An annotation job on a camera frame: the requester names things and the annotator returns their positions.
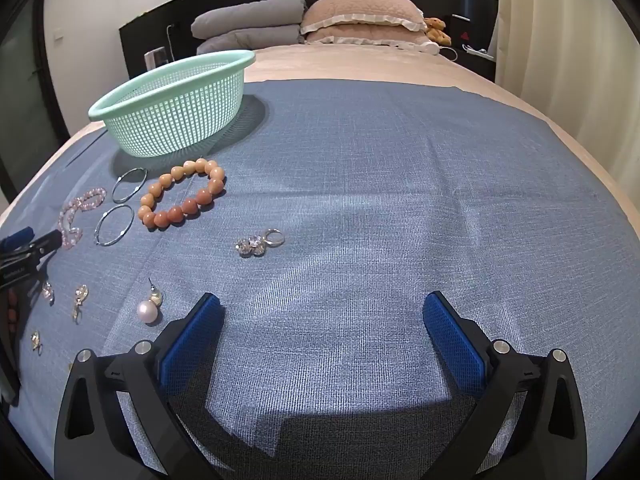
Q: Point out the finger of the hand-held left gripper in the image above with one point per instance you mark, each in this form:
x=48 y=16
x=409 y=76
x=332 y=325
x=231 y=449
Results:
x=17 y=238
x=42 y=245

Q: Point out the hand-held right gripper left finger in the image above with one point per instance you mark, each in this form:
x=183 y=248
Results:
x=192 y=340

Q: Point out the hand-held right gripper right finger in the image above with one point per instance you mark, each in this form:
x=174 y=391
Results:
x=455 y=345

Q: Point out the silver hoop bangle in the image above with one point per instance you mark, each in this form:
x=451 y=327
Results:
x=122 y=233
x=135 y=187

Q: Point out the crystal silver earring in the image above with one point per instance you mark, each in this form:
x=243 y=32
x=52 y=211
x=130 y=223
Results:
x=248 y=246

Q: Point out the green plastic basket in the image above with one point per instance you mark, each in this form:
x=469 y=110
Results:
x=165 y=115

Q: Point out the person's left hand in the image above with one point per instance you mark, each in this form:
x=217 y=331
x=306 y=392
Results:
x=12 y=310

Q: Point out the pearl stud earring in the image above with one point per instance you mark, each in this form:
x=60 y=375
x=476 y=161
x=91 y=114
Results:
x=148 y=312

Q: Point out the gold drop earring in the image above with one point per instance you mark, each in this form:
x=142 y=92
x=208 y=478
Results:
x=80 y=294

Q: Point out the small gold earring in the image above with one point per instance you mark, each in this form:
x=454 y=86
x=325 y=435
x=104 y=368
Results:
x=36 y=341

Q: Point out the dark glass door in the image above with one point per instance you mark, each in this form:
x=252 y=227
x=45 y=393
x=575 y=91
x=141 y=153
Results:
x=25 y=100

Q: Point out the blue cloth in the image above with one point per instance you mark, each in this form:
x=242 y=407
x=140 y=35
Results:
x=375 y=185

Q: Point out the white bedside gadget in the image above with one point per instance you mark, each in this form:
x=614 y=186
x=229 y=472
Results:
x=156 y=58

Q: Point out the black headboard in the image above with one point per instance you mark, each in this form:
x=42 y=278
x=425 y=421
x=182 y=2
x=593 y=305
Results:
x=145 y=30

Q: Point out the grey folded blanket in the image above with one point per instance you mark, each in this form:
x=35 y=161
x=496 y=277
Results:
x=250 y=12
x=250 y=40

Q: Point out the white power strip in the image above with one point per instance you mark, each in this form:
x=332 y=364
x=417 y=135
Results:
x=477 y=51

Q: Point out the white handheld device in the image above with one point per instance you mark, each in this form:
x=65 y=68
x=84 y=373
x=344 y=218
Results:
x=425 y=47

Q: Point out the bed with beige sheet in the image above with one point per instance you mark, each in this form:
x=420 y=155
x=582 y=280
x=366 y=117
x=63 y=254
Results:
x=350 y=62

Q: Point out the cream curtain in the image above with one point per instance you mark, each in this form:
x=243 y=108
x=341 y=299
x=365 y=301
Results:
x=575 y=60

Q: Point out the black box with red mark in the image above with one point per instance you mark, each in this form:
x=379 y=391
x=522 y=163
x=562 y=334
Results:
x=461 y=30

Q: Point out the brown teddy bear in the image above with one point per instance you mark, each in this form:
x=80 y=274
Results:
x=437 y=30

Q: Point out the pink ruffled pillow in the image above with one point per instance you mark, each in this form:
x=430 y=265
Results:
x=360 y=10
x=370 y=35

